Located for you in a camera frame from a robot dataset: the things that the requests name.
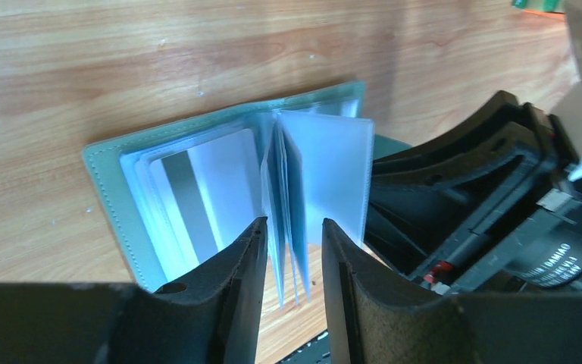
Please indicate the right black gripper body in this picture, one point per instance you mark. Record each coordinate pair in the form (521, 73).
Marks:
(545, 249)

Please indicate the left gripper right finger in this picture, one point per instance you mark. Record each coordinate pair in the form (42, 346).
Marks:
(376, 316)

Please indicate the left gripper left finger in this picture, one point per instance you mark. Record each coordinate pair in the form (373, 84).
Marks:
(209, 315)

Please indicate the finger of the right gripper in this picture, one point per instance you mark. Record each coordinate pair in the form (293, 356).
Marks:
(430, 208)
(459, 147)

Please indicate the green card holder wallet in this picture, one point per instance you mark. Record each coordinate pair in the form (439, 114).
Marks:
(315, 152)

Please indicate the orange snack box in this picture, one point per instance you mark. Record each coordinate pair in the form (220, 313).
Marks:
(546, 6)

